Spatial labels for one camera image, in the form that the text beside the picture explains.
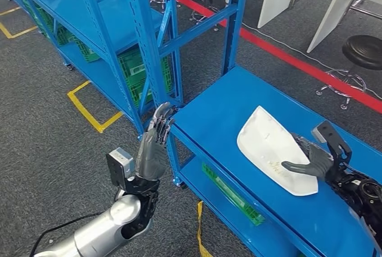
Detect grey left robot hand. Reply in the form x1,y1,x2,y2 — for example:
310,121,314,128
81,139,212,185
134,102,176,181

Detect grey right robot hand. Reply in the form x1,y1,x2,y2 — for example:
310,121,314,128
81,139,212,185
281,132,334,181

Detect white plastic shell part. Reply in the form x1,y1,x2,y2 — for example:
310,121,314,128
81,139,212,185
236,105,319,197

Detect blue metal shelf rack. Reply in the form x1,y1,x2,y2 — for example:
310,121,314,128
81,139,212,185
0,0,184,134
118,0,382,257

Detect green plastic crate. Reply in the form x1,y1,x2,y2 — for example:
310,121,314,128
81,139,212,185
22,0,56,37
117,48,175,108
56,26,100,63
202,163,266,227

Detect yellow floor tape mark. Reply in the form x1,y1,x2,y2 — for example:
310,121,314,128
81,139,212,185
66,80,123,134
0,6,39,39

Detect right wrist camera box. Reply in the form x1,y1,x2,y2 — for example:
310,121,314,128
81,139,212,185
311,120,353,169

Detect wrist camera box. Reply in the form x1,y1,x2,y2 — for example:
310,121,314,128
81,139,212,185
311,120,353,169
106,147,136,191

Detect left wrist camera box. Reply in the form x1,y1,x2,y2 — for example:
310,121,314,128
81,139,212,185
106,147,136,191

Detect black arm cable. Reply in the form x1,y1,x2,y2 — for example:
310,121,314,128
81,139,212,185
28,212,103,257

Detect white floor cable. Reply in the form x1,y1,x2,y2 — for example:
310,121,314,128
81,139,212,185
242,22,382,101

